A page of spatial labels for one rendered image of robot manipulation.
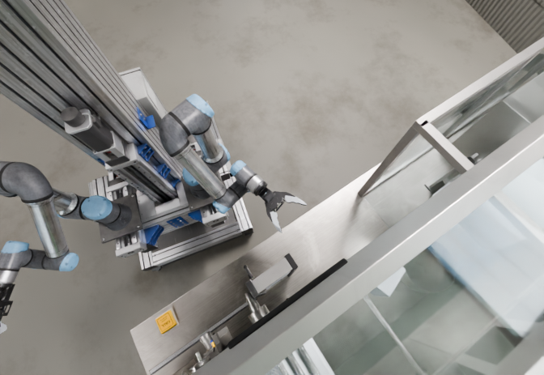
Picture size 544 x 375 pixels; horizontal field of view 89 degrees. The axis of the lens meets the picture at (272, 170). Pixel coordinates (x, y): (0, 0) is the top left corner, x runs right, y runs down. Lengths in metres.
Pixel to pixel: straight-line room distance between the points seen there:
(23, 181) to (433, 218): 1.25
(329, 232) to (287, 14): 2.90
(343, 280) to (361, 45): 3.31
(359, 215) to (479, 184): 1.15
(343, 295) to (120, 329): 2.38
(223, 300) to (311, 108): 2.03
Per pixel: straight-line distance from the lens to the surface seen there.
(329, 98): 2.99
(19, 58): 1.08
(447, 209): 0.39
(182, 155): 1.15
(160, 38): 3.79
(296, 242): 1.46
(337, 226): 1.50
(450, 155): 0.96
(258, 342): 0.33
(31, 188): 1.32
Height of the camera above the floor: 2.34
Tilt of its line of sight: 67 degrees down
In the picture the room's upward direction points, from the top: 4 degrees counter-clockwise
